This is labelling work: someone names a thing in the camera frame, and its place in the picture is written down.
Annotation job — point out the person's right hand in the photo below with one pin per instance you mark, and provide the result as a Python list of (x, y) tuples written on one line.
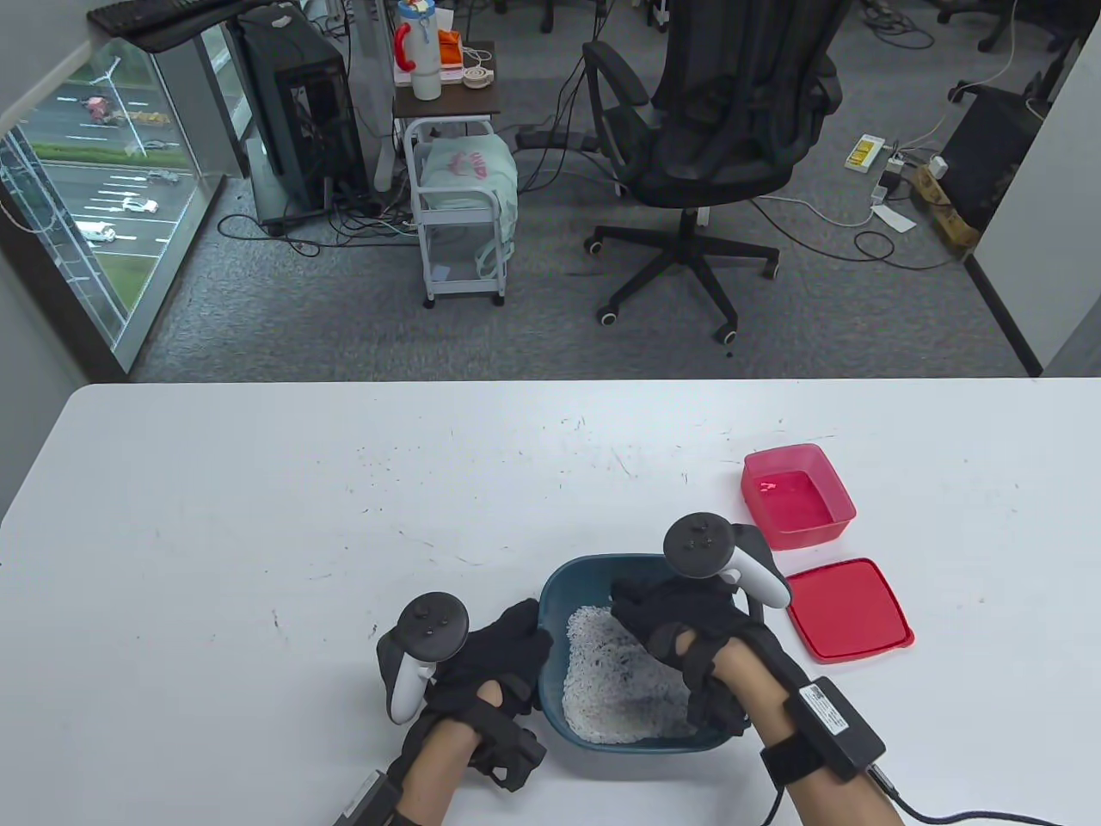
[(679, 611)]

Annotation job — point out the person's left hand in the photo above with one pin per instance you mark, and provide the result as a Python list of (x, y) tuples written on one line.
[(499, 654)]

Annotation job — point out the teal plastic basin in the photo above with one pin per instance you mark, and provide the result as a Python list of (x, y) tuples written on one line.
[(559, 602)]

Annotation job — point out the white rice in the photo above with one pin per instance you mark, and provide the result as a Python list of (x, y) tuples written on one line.
[(606, 688)]

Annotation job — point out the red plastic container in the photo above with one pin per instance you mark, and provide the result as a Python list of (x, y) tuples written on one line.
[(800, 508)]

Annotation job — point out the red container lid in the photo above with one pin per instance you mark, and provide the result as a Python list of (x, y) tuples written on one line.
[(847, 611)]

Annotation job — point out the person's left forearm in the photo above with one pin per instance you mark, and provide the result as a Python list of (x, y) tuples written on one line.
[(439, 770)]

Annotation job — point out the black white left controller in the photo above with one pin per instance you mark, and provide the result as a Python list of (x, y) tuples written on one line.
[(434, 628)]

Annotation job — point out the black right wrist sensor box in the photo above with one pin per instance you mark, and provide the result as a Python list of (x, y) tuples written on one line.
[(830, 723)]

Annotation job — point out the black wrist sensor box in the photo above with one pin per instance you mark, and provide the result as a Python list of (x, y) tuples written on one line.
[(370, 804), (830, 723)]

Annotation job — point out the black left wrist sensor box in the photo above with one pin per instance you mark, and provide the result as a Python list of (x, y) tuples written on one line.
[(370, 804)]

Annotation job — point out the white paper sheet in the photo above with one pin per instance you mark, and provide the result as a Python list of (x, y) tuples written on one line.
[(894, 218)]

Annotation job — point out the black office chair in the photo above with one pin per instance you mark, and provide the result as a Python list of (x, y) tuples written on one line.
[(714, 163)]

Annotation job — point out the brown cardboard box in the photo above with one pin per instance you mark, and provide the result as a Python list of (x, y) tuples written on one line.
[(946, 219)]

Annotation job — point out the pale green plastic bag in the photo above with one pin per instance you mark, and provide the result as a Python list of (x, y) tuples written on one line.
[(469, 172)]

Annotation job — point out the black power strip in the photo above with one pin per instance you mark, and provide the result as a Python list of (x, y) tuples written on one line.
[(550, 138)]

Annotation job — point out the white yellow power strip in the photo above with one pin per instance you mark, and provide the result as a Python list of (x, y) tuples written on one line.
[(864, 152)]

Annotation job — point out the white charger adapter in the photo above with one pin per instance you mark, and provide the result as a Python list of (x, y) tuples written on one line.
[(938, 167)]

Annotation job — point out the white rolling cart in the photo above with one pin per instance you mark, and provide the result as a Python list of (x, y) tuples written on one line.
[(447, 107)]

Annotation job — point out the black case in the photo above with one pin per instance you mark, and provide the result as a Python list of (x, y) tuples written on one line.
[(989, 155)]

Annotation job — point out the white desk leg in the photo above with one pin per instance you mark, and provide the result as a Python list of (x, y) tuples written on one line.
[(370, 86)]

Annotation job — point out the black computer tower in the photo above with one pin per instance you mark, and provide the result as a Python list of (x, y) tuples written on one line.
[(301, 103)]

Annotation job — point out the orange box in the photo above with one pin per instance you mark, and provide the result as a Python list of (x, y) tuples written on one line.
[(449, 50)]

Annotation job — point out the black chair base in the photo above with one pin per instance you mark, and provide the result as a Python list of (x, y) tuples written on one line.
[(540, 17), (998, 30)]

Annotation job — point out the glass window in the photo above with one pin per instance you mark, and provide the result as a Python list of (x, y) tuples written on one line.
[(103, 172)]

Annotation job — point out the black keyboard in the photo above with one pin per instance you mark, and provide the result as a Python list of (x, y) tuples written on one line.
[(155, 17)]

